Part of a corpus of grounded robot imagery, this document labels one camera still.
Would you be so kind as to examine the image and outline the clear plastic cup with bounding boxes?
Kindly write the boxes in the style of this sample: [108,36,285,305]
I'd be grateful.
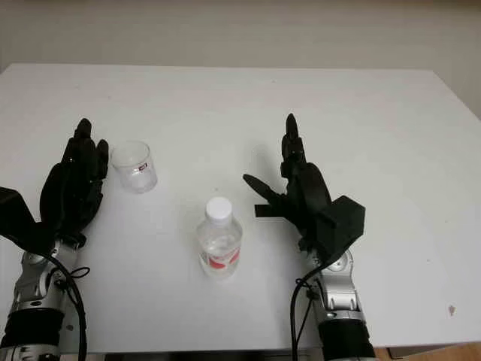
[110,140,159,195]

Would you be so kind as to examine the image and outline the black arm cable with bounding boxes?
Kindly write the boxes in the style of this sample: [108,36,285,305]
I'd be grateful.
[37,250,92,361]
[289,262,325,361]

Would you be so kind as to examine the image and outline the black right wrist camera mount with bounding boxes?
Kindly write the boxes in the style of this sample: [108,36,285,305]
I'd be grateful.
[318,194,367,265]

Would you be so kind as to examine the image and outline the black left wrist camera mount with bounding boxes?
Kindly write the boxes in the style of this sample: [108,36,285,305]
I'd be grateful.
[0,187,58,257]

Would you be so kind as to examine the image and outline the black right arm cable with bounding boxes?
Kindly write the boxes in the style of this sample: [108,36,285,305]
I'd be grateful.
[289,262,325,361]

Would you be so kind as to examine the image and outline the clear water bottle red label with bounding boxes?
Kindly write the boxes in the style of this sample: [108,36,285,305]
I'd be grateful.
[196,196,244,281]

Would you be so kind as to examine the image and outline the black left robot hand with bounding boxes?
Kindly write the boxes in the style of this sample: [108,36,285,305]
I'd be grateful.
[38,117,111,247]

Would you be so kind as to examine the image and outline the black tape strip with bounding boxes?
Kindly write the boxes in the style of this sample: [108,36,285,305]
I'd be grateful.
[254,205,287,219]

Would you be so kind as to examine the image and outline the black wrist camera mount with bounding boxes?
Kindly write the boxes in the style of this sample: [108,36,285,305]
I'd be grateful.
[318,194,367,265]
[0,187,58,257]

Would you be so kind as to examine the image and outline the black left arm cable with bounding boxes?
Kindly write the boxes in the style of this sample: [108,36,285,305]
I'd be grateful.
[37,250,92,361]

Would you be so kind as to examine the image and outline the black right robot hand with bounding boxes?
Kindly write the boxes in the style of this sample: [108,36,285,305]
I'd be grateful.
[243,113,334,253]

